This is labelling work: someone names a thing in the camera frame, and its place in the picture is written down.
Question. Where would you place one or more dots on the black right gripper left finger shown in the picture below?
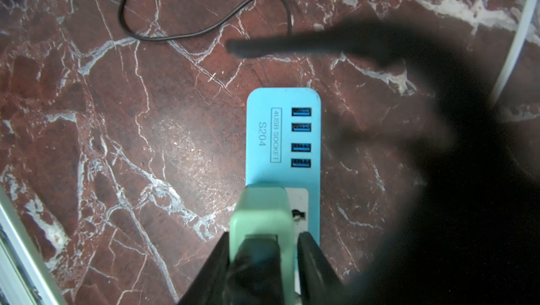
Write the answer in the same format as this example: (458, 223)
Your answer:
(208, 286)

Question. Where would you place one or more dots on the green power adapter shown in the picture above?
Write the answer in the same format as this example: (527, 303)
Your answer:
(262, 245)

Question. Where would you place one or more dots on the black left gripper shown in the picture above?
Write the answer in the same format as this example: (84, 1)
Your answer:
(472, 235)

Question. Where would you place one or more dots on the teal power strip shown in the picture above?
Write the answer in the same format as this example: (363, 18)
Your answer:
(283, 148)

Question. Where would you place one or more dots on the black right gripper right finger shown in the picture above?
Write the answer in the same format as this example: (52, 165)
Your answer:
(319, 283)

